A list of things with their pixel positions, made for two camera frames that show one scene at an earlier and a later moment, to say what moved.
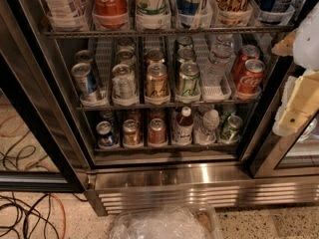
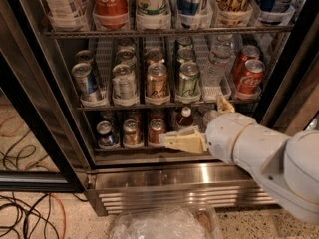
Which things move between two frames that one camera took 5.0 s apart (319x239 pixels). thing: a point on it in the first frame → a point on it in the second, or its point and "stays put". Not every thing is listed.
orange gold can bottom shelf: [131, 136] stays put
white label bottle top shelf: [67, 5] stays put
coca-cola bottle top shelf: [110, 5] stays put
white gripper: [308, 45] → [223, 135]
